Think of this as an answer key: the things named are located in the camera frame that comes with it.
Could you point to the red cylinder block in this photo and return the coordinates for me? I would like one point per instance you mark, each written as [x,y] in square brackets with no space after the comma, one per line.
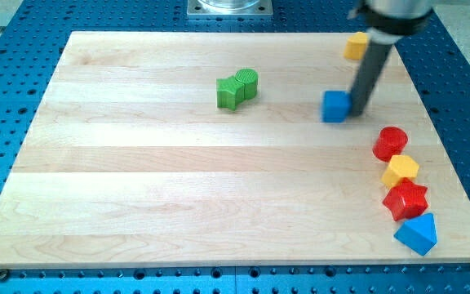
[391,141]

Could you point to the yellow hexagon block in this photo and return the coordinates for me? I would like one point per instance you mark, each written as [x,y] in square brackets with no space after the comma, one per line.
[399,167]

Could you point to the blue triangle block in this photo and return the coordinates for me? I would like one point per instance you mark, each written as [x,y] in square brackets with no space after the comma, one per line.
[419,233]

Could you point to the green cylinder block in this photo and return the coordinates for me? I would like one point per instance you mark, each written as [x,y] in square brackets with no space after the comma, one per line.
[249,78]

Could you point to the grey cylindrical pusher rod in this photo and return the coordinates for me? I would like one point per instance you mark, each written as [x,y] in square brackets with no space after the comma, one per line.
[371,66]

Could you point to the yellow heart block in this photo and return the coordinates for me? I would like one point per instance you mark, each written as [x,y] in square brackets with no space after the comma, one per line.
[355,46]

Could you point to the green star block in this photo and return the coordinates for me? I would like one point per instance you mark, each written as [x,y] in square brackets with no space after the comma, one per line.
[229,93]

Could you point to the light wooden board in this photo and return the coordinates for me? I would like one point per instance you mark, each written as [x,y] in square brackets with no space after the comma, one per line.
[129,162]

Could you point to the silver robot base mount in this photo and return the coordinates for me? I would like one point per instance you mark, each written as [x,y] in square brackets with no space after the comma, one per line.
[200,8]

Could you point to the red star block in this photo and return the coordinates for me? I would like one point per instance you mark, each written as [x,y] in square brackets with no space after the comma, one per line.
[406,200]

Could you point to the blue cube block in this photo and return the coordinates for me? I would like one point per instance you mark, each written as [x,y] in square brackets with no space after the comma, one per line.
[335,106]

